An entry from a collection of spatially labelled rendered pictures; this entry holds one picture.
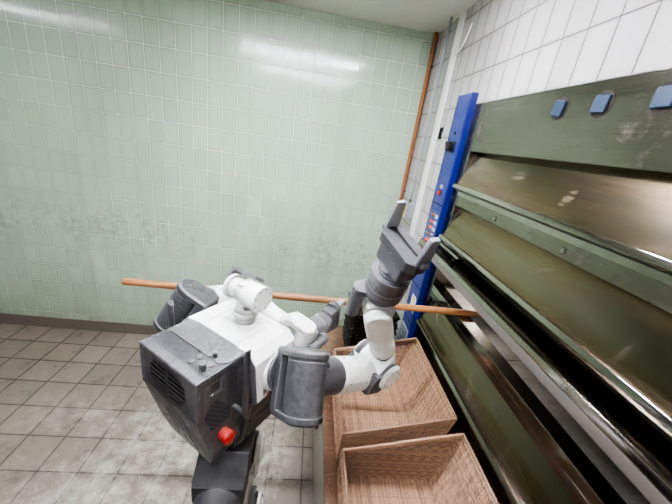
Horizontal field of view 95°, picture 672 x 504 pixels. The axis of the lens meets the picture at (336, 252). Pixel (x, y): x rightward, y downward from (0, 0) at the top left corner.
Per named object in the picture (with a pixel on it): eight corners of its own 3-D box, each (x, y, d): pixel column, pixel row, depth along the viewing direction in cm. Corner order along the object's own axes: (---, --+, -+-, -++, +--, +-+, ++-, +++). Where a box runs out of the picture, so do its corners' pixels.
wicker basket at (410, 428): (407, 373, 189) (418, 336, 179) (443, 466, 136) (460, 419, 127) (329, 368, 183) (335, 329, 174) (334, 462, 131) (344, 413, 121)
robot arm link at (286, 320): (313, 343, 113) (285, 323, 117) (320, 325, 109) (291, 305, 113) (303, 353, 107) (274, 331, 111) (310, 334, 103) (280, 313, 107)
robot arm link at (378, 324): (392, 316, 66) (395, 347, 75) (387, 284, 72) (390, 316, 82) (362, 319, 67) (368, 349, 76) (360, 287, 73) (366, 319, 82)
